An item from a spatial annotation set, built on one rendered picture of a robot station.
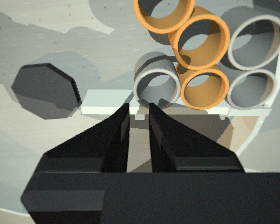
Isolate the grey metal ring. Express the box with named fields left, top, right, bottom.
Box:
left=220, top=6, right=280, bottom=70
left=217, top=57, right=277, bottom=110
left=133, top=52, right=181, bottom=109

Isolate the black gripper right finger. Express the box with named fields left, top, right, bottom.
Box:
left=149, top=103, right=245, bottom=173

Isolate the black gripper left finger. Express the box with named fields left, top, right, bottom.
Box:
left=32, top=103, right=130, bottom=175

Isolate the orange hollow cylinder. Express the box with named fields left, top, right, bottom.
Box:
left=175, top=62, right=229, bottom=110
left=133, top=0, right=195, bottom=34
left=168, top=6, right=230, bottom=70

